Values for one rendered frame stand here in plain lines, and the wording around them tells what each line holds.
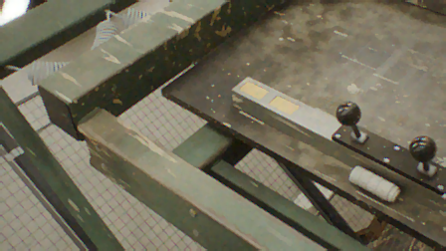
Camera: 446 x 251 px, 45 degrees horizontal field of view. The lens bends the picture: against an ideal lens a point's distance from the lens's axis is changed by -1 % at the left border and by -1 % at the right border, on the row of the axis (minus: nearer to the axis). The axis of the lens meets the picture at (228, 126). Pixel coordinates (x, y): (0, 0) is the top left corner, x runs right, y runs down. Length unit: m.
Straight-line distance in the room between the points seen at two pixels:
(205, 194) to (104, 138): 0.22
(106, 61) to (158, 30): 0.13
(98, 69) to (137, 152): 0.20
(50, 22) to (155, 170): 0.74
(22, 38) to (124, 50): 0.48
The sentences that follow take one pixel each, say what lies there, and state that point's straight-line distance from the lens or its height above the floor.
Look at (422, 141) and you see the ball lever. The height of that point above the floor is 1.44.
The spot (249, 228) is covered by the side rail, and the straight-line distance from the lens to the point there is 0.78.
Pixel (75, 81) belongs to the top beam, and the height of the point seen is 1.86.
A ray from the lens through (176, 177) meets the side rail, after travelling 0.86.
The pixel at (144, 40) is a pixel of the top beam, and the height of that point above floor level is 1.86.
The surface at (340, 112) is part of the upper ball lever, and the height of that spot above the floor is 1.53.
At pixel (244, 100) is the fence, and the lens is 1.01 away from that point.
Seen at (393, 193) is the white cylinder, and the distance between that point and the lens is 0.88.
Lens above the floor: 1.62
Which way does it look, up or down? level
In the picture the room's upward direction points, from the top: 40 degrees counter-clockwise
